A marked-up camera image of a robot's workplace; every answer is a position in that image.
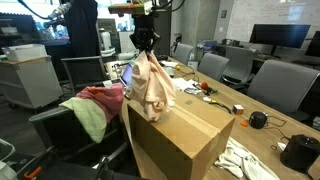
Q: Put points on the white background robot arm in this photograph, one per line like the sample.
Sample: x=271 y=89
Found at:
x=106 y=40

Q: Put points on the small black round speaker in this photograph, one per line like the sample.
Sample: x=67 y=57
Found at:
x=257 y=120

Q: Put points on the black mesh office chair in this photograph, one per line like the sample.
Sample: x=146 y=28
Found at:
x=85 y=73

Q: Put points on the peach shirt orange print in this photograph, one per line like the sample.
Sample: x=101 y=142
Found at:
x=151 y=86

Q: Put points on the small white adapter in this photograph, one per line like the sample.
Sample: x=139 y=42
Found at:
x=281 y=146

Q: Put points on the open silver laptop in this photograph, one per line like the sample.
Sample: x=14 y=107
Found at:
x=127 y=75

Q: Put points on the white cabinet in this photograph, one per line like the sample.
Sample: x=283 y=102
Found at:
x=126 y=41

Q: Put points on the large cardboard box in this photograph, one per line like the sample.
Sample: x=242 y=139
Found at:
x=180 y=143

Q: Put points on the black computer monitor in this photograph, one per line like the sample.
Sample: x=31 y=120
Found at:
x=280 y=35
x=314 y=45

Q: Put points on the white storage bin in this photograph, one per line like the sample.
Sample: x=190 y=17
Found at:
x=23 y=52

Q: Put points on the Rubik's cube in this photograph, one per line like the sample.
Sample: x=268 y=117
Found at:
x=238 y=109

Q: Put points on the grey utility cart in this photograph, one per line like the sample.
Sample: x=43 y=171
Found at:
x=30 y=83

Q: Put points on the grey conference chair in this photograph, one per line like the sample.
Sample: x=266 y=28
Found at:
x=213 y=66
x=283 y=83
x=238 y=63
x=183 y=53

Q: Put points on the black curtain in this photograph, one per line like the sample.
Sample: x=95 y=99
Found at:
x=81 y=30

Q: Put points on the black rubber band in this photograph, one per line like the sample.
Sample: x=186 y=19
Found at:
x=271 y=147

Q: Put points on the orange ball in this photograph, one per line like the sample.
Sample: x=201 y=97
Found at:
x=204 y=85

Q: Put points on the dark wall panel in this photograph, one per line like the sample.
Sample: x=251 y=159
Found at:
x=224 y=14

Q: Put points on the small orange cap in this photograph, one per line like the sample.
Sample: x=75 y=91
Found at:
x=244 y=123

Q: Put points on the large black cylinder speaker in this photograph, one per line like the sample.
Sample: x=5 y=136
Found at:
x=300 y=153

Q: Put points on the small yellow ball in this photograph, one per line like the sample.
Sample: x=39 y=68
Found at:
x=178 y=68

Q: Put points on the pink shirt orange print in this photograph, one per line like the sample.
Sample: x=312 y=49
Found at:
x=105 y=96

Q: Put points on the light green towel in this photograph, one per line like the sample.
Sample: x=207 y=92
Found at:
x=88 y=116

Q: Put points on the wall whiteboard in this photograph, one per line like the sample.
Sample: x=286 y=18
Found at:
x=266 y=13

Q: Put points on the black pouch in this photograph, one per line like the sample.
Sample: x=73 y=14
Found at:
x=162 y=57

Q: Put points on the crumpled white cloth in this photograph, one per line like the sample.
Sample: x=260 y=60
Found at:
x=240 y=160

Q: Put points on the white paper sheets pile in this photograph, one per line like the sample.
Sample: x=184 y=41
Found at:
x=183 y=83

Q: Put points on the dark green clip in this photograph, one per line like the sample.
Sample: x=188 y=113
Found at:
x=212 y=90

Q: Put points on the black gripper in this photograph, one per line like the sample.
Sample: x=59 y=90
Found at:
x=145 y=31

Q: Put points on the small white tag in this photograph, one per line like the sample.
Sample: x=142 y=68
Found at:
x=207 y=99

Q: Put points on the grey mesh-back office chair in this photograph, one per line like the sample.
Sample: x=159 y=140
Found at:
x=66 y=140

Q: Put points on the white wall plate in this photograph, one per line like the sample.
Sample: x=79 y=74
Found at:
x=221 y=29

